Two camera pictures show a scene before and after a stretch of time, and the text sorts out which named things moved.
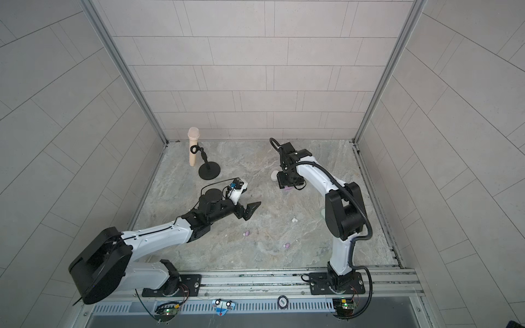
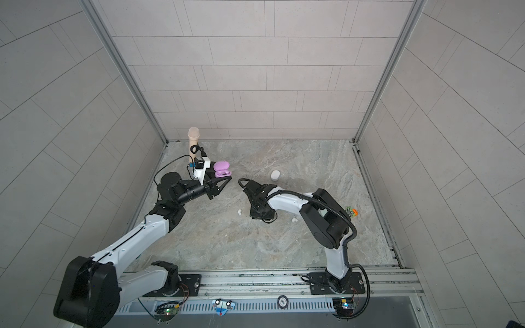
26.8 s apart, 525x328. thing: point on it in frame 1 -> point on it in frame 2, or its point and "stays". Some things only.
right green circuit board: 344,307 stays
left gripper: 247,213 -> 210,190
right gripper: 282,180 -> 253,214
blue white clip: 222,307 stays
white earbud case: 273,175 stays
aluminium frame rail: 285,288 stays
